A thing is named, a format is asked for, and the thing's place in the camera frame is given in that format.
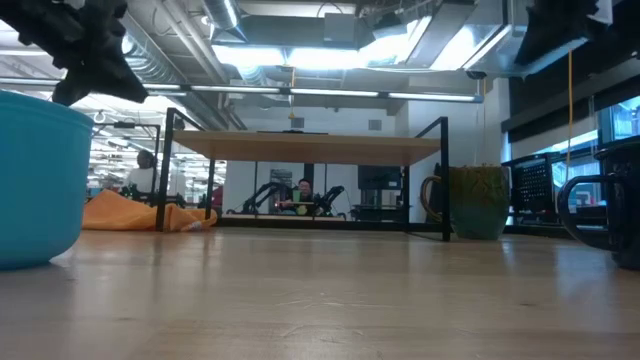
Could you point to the long LED light bar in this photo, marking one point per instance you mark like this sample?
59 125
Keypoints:
330 92

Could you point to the seated person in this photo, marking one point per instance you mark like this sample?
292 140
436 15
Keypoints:
303 192

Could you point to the green glazed ceramic mug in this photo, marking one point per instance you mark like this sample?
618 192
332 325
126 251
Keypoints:
477 200

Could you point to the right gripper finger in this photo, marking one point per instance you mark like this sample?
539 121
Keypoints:
532 47

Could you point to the black monitor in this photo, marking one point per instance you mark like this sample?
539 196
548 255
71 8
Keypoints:
379 177

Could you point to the orange cloth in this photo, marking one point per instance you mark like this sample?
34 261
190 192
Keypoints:
125 215

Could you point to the black perforated panel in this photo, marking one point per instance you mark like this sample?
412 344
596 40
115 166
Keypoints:
532 185

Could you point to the black ceramic mug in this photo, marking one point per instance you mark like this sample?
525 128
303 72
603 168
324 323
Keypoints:
625 200

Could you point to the background black robot arm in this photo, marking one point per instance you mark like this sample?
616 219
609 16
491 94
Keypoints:
330 197
257 197

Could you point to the large blue bowl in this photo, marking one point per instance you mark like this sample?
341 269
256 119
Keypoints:
40 175

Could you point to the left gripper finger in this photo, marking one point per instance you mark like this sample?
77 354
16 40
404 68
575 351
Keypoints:
100 82

